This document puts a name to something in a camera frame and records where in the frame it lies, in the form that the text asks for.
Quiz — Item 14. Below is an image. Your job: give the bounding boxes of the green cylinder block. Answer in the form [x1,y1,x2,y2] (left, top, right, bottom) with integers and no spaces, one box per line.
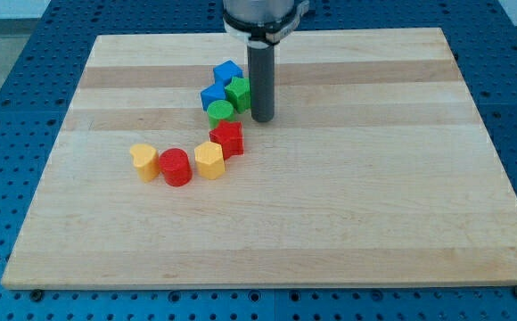
[207,100,235,129]

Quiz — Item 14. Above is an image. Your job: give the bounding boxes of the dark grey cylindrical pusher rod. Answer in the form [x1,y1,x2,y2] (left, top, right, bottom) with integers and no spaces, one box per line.
[247,45,275,123]

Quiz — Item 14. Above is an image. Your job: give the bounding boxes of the yellow hexagon block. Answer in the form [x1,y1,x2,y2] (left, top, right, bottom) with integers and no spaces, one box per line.
[194,141,226,180]

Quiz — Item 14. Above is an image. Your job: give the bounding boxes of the red star block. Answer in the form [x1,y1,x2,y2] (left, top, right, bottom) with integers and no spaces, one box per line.
[209,120,244,161]

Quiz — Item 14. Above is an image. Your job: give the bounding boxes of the green star block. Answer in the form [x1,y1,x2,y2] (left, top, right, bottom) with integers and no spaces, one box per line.
[225,77,250,113]

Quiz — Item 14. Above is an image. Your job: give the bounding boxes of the blue perforated metal table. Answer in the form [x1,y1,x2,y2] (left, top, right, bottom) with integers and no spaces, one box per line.
[0,1,517,320]

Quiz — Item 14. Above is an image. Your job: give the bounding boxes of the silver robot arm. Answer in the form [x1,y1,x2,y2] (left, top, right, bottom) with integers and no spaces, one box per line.
[223,0,311,123]

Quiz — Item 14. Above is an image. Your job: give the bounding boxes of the red cylinder block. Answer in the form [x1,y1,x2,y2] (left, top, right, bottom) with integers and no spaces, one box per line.
[159,148,193,187]

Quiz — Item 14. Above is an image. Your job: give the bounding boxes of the blue moon block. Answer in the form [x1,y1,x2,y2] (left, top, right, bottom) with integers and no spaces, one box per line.
[200,82,226,111]

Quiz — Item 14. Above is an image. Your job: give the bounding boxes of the light wooden board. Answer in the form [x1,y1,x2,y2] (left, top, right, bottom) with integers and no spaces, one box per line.
[2,28,517,290]

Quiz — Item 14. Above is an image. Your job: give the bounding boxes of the blue cube block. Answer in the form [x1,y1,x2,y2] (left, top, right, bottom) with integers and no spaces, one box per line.
[213,61,243,86]

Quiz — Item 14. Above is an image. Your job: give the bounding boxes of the yellow heart block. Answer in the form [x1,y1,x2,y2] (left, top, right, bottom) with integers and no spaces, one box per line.
[129,144,160,183]

